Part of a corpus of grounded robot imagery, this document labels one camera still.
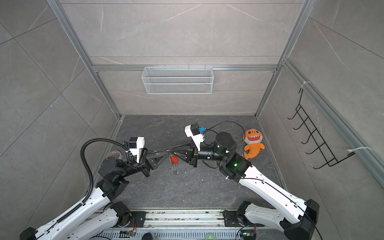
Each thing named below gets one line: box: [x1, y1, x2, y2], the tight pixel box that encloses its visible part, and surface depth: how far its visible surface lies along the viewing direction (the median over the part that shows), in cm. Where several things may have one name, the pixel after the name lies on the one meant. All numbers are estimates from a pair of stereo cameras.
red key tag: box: [171, 155, 179, 164], surface depth 55 cm
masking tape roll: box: [107, 150, 122, 159], surface depth 100 cm
